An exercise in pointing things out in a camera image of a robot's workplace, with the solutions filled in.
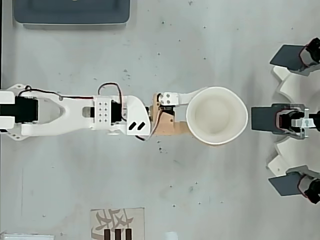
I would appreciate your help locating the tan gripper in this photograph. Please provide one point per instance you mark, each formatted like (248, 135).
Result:
(167, 120)

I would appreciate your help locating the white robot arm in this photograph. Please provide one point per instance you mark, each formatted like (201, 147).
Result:
(72, 110)

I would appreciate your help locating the printed paper mat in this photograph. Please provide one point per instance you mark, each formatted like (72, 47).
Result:
(117, 220)

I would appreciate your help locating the dark paddle servo unit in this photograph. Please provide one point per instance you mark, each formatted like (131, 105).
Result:
(287, 56)
(262, 118)
(285, 185)

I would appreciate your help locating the white gear-shaped fixture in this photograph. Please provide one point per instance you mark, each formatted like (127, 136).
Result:
(292, 82)

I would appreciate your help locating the grey-blue plastic tray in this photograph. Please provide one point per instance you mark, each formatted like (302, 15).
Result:
(72, 12)

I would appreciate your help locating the white flat box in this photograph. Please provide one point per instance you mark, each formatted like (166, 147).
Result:
(27, 237)

